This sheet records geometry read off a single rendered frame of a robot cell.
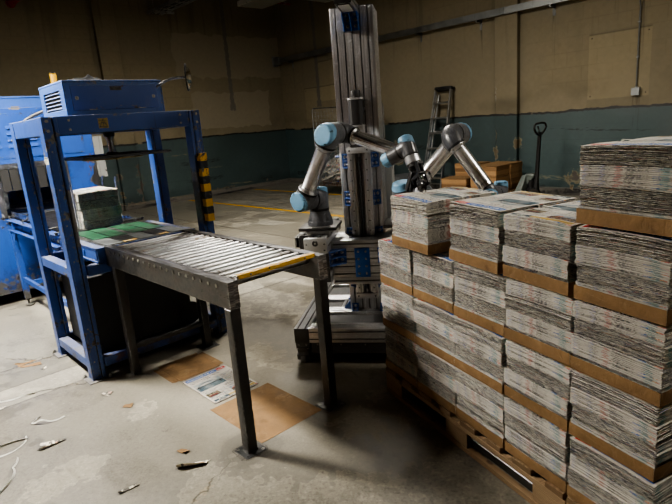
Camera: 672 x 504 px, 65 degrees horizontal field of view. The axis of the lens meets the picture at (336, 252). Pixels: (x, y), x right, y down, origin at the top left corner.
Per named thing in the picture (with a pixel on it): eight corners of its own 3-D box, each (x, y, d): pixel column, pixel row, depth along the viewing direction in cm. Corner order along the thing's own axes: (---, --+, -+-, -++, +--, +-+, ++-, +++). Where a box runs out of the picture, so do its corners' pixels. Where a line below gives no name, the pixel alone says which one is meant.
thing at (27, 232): (150, 231, 405) (148, 218, 403) (60, 249, 363) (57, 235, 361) (80, 216, 515) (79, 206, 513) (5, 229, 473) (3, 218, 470)
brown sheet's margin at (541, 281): (580, 257, 202) (580, 246, 201) (652, 274, 176) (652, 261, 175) (502, 275, 187) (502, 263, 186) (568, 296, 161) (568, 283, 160)
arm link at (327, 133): (316, 212, 310) (350, 128, 283) (300, 217, 299) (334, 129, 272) (301, 202, 315) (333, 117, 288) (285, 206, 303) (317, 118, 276)
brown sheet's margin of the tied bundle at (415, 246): (420, 238, 253) (419, 229, 252) (458, 249, 227) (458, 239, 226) (391, 243, 247) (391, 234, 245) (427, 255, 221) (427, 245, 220)
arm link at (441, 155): (394, 191, 315) (452, 118, 284) (406, 187, 327) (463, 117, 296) (408, 205, 312) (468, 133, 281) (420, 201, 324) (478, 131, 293)
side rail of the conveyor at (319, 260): (328, 277, 256) (326, 253, 253) (320, 280, 253) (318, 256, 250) (191, 246, 352) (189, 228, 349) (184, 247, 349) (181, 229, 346)
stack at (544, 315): (444, 371, 298) (440, 226, 279) (640, 491, 196) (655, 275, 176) (385, 390, 283) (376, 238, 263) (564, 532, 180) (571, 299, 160)
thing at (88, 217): (124, 222, 393) (118, 187, 387) (83, 230, 373) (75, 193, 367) (105, 218, 420) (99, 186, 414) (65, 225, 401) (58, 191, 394)
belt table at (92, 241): (197, 241, 355) (195, 227, 352) (98, 264, 312) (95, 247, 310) (151, 231, 405) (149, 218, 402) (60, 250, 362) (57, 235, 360)
